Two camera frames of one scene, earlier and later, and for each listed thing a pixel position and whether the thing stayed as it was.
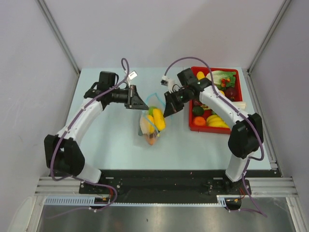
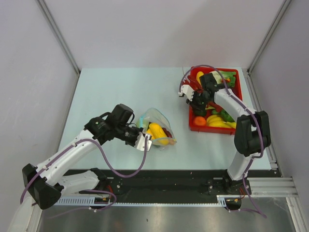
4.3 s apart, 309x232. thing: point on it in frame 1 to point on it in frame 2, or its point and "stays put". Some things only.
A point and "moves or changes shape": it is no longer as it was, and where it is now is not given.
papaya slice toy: (150, 137) moves or changes shape
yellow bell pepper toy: (159, 119) to (157, 133)
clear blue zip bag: (152, 122) moves or changes shape
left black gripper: (134, 101) to (137, 130)
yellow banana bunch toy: (215, 121) stays put
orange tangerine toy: (199, 121) stays put
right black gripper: (172, 106) to (195, 107)
